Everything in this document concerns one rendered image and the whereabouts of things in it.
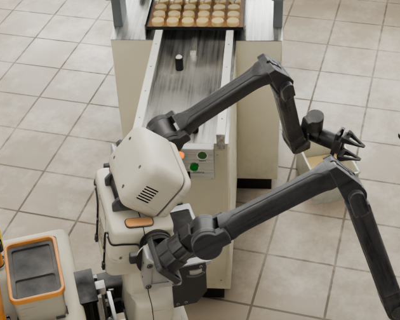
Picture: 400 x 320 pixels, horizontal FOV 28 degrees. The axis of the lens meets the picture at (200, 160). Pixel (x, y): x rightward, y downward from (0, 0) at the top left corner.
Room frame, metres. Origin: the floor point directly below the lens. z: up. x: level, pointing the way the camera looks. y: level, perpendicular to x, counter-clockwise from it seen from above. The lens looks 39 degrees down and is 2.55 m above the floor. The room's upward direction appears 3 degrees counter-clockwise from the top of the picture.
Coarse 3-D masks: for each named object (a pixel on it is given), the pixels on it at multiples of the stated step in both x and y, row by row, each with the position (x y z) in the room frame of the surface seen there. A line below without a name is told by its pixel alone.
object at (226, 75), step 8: (232, 32) 2.82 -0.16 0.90; (232, 40) 2.76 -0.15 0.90; (232, 48) 2.76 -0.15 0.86; (224, 56) 2.64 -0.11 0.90; (224, 64) 2.58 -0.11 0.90; (224, 72) 2.52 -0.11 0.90; (224, 80) 2.47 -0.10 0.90; (224, 112) 2.27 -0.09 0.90; (224, 120) 2.22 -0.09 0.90; (224, 128) 2.18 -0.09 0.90; (216, 136) 2.13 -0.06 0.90; (224, 136) 2.13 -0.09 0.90; (224, 144) 2.14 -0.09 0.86
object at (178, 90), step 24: (168, 48) 2.81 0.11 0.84; (216, 48) 2.80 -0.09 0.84; (168, 72) 2.63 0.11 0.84; (192, 72) 2.63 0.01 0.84; (216, 72) 2.62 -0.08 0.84; (168, 96) 2.47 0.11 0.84; (192, 96) 2.47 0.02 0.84; (216, 120) 2.31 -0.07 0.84; (216, 144) 2.17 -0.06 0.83; (216, 168) 2.17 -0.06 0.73; (192, 192) 2.18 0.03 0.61; (216, 192) 2.17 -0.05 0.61; (216, 264) 2.17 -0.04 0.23; (216, 288) 2.20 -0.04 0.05
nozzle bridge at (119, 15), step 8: (112, 0) 2.91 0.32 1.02; (120, 0) 3.01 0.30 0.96; (272, 0) 2.84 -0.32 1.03; (280, 0) 2.83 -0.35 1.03; (112, 8) 3.01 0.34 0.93; (120, 8) 3.01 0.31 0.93; (280, 8) 2.94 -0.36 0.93; (112, 16) 3.01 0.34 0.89; (120, 16) 3.01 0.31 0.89; (280, 16) 2.94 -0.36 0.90; (120, 24) 3.01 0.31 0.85; (280, 24) 2.94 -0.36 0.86
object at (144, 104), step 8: (160, 32) 2.84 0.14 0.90; (160, 40) 2.78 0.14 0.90; (152, 48) 2.72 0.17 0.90; (160, 48) 2.76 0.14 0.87; (152, 56) 2.67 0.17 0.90; (160, 56) 2.75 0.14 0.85; (152, 64) 2.61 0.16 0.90; (152, 72) 2.55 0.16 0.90; (144, 80) 2.50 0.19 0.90; (152, 80) 2.52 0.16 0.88; (144, 88) 2.44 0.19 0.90; (152, 88) 2.50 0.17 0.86; (144, 96) 2.39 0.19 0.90; (144, 104) 2.34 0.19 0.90; (144, 112) 2.29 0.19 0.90; (136, 120) 2.25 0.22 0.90; (144, 120) 2.27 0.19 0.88
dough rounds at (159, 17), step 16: (160, 0) 3.08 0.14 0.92; (176, 0) 3.07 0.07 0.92; (192, 0) 3.06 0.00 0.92; (208, 0) 3.06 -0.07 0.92; (224, 0) 3.05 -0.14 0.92; (240, 0) 3.05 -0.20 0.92; (160, 16) 2.94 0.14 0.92; (176, 16) 2.94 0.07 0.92; (192, 16) 2.94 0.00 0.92; (208, 16) 2.93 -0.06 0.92; (224, 16) 2.95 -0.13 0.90; (240, 16) 2.94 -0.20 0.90
